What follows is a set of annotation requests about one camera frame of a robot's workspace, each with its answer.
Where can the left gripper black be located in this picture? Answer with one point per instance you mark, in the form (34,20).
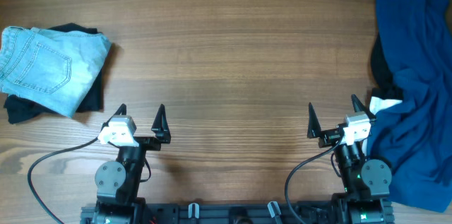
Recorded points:
(159,128)

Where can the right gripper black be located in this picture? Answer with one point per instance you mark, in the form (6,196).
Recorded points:
(328,137)

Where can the blue polo shirt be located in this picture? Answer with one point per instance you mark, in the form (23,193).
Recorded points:
(414,136)

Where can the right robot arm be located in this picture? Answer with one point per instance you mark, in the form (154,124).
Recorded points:
(366,181)

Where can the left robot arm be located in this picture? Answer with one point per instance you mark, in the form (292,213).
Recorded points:
(118,181)

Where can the white crumpled shirt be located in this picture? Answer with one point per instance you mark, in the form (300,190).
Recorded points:
(377,104)

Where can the black garment right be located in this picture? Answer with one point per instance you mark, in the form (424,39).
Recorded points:
(387,89)

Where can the light blue folded jeans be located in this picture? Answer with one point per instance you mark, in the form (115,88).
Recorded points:
(52,68)

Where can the black folded garment left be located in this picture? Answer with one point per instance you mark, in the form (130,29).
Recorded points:
(21,109)

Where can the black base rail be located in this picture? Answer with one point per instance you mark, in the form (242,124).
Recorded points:
(309,211)

